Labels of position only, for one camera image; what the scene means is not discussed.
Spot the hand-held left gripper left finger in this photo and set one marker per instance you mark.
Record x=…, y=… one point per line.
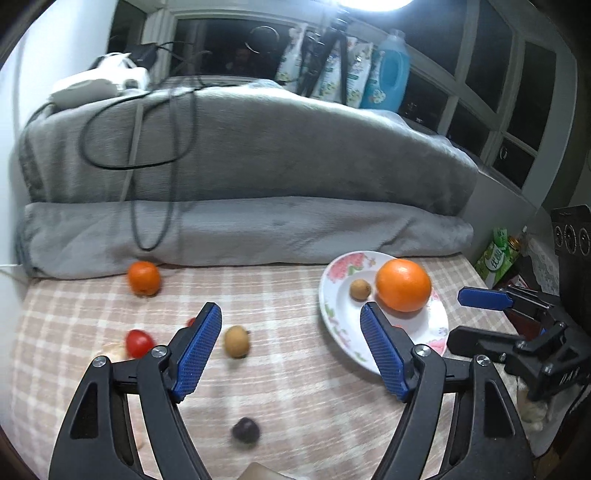
x=198, y=350

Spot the dark purple fruit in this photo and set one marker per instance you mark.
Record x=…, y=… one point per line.
x=245, y=430

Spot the green carton box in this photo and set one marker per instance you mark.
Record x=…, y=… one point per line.
x=494, y=261

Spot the grey fleece blanket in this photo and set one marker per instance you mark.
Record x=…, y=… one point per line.
x=286, y=175

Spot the black box with circles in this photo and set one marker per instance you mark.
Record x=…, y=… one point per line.
x=572, y=244

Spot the small mandarin orange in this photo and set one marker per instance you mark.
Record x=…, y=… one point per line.
x=144, y=278

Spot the white lace cloth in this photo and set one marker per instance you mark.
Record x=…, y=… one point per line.
x=545, y=267

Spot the large orange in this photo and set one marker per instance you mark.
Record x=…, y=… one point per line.
x=403, y=285

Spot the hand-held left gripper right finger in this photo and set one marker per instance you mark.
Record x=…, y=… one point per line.
x=381, y=350

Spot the blue detergent bottle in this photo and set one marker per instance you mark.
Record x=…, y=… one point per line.
x=390, y=74

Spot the white fluffy cloth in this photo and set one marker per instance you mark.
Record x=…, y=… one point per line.
x=535, y=408

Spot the black adapter box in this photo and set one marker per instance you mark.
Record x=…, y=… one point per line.
x=144, y=55

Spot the floral white plate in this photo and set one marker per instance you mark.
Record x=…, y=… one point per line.
x=344, y=304

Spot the plaid bed sheet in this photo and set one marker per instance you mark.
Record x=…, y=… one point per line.
x=286, y=383

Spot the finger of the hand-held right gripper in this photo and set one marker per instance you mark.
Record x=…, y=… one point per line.
x=480, y=344
x=485, y=298

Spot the small glass bottle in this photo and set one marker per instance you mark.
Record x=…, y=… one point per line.
x=518, y=242

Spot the small brown longan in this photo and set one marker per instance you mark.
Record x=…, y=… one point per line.
x=360, y=289
x=237, y=341

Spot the white window frame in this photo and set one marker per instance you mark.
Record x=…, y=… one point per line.
x=466, y=41

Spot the white headset device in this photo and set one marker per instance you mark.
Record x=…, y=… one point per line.
x=87, y=85

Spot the red cherry tomato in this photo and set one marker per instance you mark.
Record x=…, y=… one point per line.
x=138, y=344

